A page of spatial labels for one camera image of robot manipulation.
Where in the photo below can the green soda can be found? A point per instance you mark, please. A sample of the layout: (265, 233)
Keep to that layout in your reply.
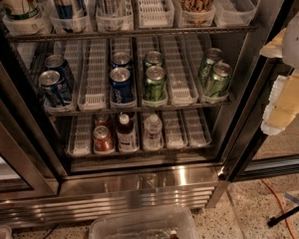
(154, 84)
(152, 58)
(210, 58)
(218, 81)

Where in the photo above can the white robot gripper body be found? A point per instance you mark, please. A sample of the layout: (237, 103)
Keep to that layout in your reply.
(297, 39)

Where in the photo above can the green soda can rear right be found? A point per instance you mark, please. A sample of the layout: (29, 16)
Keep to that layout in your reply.
(210, 58)

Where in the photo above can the green soda can rear centre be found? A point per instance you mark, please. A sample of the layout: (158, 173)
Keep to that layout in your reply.
(152, 58)

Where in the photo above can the blue pepsi can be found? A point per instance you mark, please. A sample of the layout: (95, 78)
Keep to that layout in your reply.
(122, 59)
(121, 83)

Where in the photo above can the blue soda can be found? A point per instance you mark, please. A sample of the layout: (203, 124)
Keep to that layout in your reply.
(55, 88)
(61, 65)

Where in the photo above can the blue soda can front left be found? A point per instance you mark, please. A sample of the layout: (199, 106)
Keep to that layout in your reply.
(55, 88)

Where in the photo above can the brown drink bottle white cap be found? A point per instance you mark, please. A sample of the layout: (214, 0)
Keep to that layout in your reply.
(126, 134)

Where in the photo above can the red soda can rear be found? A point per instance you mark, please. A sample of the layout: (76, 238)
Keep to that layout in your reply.
(103, 119)

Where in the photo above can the fridge door left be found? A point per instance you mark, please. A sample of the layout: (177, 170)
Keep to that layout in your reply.
(23, 170)

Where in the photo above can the blue soda can rear left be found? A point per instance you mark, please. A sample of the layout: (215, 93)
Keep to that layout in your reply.
(61, 65)

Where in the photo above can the middle wire shelf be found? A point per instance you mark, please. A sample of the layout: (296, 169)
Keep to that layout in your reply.
(137, 109)

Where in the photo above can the blue pepsi can front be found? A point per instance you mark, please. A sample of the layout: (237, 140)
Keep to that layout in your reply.
(121, 83)

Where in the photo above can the stainless steel fridge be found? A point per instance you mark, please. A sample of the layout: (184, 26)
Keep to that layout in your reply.
(188, 170)

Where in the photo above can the blue pepsi can rear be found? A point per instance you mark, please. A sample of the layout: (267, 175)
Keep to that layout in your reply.
(122, 59)

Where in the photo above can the green soda can front centre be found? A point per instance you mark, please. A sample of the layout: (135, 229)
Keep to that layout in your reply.
(154, 84)

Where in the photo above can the clear water bottle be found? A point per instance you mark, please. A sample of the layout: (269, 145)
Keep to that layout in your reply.
(152, 132)

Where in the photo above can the green soda can front right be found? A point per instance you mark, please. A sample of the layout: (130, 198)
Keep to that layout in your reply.
(218, 81)

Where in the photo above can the red soda can front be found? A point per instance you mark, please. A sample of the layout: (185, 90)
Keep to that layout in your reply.
(103, 141)

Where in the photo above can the clear plastic bin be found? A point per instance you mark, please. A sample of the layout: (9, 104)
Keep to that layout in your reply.
(152, 223)

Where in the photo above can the fridge glass door right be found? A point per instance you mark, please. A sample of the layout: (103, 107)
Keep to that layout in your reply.
(241, 164)

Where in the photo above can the top wire shelf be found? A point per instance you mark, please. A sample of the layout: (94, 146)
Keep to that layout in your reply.
(131, 34)

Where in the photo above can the black stand leg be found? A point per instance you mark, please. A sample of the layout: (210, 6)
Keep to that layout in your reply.
(275, 220)

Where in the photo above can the white empty shelf tray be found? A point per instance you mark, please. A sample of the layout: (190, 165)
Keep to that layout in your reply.
(93, 87)

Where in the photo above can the wire shelf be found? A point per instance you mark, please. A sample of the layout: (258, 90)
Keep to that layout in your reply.
(131, 34)
(137, 109)

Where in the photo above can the red soda can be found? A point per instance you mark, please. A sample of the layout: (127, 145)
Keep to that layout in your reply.
(103, 141)
(103, 119)

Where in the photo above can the white green tall can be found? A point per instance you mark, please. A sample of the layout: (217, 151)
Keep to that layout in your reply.
(21, 9)

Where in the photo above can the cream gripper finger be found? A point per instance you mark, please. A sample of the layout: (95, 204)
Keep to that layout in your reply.
(283, 104)
(273, 49)

